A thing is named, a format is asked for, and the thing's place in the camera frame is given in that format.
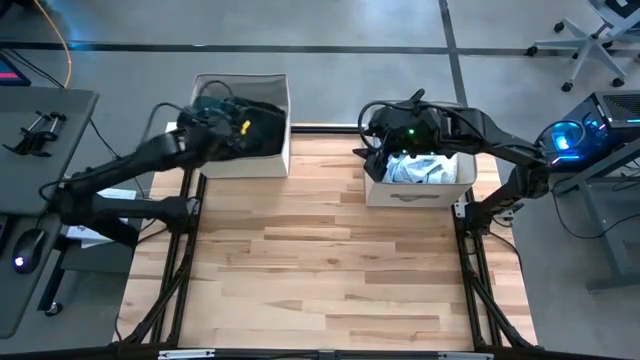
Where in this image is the white office chair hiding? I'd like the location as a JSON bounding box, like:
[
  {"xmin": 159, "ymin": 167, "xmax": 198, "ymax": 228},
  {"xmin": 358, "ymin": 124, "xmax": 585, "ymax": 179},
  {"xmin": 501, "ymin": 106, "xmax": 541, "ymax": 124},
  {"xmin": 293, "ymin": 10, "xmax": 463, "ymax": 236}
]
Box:
[{"xmin": 524, "ymin": 0, "xmax": 640, "ymax": 94}]

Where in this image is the black aluminium table frame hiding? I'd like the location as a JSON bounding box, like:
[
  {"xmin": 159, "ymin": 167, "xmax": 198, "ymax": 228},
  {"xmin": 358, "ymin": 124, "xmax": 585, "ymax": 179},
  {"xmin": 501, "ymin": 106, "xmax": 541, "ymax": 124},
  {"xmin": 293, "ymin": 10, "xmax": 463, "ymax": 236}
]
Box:
[{"xmin": 113, "ymin": 124, "xmax": 540, "ymax": 360}]

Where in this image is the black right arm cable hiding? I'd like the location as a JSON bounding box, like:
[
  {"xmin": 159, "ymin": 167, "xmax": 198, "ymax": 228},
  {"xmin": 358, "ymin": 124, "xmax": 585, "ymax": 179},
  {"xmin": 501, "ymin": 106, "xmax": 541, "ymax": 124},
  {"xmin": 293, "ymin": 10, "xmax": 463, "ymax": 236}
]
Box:
[{"xmin": 356, "ymin": 88, "xmax": 551, "ymax": 166}]

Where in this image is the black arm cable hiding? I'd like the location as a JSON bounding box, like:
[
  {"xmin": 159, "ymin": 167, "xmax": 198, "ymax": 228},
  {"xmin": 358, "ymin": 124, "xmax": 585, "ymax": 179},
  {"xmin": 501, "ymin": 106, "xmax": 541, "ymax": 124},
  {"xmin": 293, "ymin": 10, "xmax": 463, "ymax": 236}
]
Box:
[
  {"xmin": 38, "ymin": 79, "xmax": 236, "ymax": 201},
  {"xmin": 356, "ymin": 88, "xmax": 551, "ymax": 166}
]

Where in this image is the yellow cable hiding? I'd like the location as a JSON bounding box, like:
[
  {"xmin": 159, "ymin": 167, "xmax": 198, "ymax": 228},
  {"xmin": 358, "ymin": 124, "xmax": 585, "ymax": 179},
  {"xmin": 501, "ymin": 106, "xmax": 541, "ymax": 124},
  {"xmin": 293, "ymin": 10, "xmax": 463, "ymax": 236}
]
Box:
[{"xmin": 32, "ymin": 0, "xmax": 74, "ymax": 89}]

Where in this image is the grey metal desk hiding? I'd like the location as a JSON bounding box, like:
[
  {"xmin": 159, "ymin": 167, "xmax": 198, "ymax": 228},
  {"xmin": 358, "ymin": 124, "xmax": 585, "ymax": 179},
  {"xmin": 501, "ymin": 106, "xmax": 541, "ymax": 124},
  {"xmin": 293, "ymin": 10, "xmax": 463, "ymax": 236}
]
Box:
[{"xmin": 551, "ymin": 139, "xmax": 640, "ymax": 292}]

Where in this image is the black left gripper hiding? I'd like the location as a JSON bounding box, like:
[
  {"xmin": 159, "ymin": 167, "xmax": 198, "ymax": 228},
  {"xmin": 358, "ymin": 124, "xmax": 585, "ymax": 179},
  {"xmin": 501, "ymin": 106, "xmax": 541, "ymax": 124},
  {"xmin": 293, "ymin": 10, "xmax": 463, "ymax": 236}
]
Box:
[{"xmin": 197, "ymin": 110, "xmax": 253, "ymax": 154}]

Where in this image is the light blue shirt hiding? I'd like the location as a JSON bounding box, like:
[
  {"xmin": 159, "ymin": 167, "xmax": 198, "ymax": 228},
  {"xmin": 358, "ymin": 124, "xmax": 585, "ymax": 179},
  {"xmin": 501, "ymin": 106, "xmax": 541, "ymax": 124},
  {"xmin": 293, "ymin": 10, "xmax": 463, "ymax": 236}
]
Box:
[{"xmin": 383, "ymin": 152, "xmax": 427, "ymax": 185}]

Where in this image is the small black garment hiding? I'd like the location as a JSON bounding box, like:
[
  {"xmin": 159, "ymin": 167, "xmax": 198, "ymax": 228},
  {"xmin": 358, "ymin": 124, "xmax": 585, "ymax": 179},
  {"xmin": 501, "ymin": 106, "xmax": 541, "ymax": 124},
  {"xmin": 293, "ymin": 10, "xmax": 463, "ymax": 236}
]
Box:
[{"xmin": 234, "ymin": 97, "xmax": 289, "ymax": 158}]

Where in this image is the black clamp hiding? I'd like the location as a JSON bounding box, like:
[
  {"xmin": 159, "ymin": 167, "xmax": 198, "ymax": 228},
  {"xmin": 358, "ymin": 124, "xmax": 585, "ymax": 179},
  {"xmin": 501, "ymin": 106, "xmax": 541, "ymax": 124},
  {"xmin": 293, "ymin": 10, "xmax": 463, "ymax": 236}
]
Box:
[
  {"xmin": 19, "ymin": 110, "xmax": 68, "ymax": 142},
  {"xmin": 2, "ymin": 115, "xmax": 55, "ymax": 159}
]

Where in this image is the black computer with lights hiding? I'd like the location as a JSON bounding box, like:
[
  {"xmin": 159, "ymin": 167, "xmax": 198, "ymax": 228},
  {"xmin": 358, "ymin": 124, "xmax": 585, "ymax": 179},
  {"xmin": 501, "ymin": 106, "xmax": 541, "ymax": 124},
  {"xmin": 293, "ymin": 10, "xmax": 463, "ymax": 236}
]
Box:
[{"xmin": 536, "ymin": 89, "xmax": 640, "ymax": 174}]

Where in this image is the white printed paper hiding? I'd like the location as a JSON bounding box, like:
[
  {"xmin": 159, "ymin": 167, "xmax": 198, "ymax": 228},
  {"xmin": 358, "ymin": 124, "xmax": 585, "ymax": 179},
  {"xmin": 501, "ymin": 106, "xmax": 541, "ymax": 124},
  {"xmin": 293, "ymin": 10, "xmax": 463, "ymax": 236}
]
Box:
[{"xmin": 66, "ymin": 187, "xmax": 137, "ymax": 250}]

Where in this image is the silver bracket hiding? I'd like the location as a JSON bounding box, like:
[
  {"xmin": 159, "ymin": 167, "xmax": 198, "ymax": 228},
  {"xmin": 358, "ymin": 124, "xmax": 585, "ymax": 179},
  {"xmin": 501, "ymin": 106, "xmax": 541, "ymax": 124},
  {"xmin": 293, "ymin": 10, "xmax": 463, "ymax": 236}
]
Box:
[
  {"xmin": 157, "ymin": 349, "xmax": 217, "ymax": 360},
  {"xmin": 437, "ymin": 351, "xmax": 495, "ymax": 360}
]

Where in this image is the black floor cable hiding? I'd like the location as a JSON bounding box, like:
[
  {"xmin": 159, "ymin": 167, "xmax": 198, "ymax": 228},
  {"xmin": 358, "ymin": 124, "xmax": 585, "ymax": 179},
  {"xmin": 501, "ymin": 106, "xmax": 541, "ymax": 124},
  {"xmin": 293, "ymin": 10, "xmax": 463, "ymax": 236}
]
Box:
[{"xmin": 0, "ymin": 47, "xmax": 121, "ymax": 161}]

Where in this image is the black computer mouse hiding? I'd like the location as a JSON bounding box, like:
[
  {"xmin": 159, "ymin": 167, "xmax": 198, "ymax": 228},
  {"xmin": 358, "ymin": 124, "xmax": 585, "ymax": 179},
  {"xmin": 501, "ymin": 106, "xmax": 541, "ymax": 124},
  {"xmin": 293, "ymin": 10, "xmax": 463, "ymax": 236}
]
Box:
[{"xmin": 12, "ymin": 228, "xmax": 48, "ymax": 275}]

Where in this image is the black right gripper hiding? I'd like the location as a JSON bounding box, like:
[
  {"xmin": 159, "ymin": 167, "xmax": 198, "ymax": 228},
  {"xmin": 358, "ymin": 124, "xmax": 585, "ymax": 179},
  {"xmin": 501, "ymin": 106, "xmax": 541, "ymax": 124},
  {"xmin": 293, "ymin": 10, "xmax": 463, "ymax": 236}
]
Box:
[{"xmin": 351, "ymin": 102, "xmax": 447, "ymax": 184}]

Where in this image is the beige fabric bin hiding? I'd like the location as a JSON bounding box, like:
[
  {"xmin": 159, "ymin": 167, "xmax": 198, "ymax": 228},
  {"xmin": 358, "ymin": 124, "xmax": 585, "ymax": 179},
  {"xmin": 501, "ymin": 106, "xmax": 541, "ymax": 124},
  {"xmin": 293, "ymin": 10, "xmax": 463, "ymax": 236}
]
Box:
[
  {"xmin": 189, "ymin": 72, "xmax": 293, "ymax": 180},
  {"xmin": 361, "ymin": 101, "xmax": 479, "ymax": 209}
]

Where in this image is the grey side table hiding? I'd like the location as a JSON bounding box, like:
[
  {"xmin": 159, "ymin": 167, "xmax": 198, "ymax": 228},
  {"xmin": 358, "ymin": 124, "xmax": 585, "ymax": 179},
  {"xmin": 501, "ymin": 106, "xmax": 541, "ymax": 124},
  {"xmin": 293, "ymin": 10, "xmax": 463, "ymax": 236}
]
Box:
[{"xmin": 0, "ymin": 87, "xmax": 100, "ymax": 217}]

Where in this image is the monitor with pink line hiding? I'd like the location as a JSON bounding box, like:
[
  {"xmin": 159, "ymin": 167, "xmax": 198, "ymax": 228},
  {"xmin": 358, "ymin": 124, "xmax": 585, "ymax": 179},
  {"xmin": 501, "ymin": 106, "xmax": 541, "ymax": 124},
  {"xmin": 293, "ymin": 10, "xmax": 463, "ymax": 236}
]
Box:
[{"xmin": 0, "ymin": 52, "xmax": 32, "ymax": 88}]

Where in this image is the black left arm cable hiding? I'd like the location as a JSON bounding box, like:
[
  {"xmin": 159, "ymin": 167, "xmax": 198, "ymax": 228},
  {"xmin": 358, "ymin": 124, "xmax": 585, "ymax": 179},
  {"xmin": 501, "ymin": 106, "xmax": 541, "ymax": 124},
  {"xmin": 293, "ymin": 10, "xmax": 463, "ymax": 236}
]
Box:
[{"xmin": 38, "ymin": 79, "xmax": 236, "ymax": 201}]

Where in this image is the black computer cable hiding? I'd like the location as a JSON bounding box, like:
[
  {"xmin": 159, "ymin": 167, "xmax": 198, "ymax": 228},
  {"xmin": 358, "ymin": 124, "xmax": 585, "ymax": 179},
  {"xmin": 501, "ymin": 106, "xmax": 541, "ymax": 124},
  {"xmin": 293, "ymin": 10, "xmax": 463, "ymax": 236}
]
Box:
[{"xmin": 551, "ymin": 187, "xmax": 640, "ymax": 241}]

